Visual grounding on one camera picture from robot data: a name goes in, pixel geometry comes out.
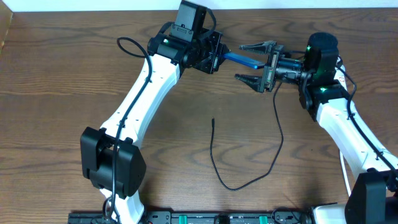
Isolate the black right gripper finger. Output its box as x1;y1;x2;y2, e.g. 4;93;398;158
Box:
239;40;277;55
234;73;264;92

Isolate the blue Galaxy smartphone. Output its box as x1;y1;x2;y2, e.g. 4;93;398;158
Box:
223;52;265;70

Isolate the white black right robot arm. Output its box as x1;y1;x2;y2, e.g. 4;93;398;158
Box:
232;32;397;223

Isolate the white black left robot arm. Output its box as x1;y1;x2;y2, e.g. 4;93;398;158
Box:
80;1;228;223

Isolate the white power strip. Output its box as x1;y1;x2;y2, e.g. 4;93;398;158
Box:
334;65;346;85

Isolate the black charging cable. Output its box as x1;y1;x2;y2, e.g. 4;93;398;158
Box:
210;81;285;192

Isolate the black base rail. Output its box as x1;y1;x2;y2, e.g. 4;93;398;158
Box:
67;210;315;224

